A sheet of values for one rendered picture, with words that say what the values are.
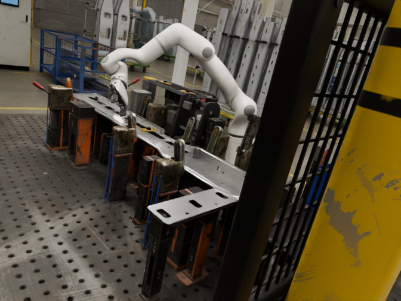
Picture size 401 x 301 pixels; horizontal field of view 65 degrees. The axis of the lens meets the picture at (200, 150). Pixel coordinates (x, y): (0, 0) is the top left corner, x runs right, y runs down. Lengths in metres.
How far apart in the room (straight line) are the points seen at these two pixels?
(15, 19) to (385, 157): 7.93
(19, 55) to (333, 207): 7.97
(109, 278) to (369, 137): 0.91
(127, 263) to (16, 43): 7.27
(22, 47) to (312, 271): 7.95
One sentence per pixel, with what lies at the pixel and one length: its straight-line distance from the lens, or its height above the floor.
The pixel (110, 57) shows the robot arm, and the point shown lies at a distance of 1.66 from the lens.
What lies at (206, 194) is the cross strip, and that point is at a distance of 1.02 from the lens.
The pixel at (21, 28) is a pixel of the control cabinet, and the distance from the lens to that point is 8.14.
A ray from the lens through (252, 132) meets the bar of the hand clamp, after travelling 1.29.
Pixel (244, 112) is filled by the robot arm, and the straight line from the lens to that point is 1.76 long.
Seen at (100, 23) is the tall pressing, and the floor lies 1.25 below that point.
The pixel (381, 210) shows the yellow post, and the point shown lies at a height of 1.33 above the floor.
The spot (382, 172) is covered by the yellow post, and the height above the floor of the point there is 1.37.
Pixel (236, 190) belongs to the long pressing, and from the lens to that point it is 1.11.
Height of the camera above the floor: 1.46
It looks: 19 degrees down
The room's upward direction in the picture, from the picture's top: 12 degrees clockwise
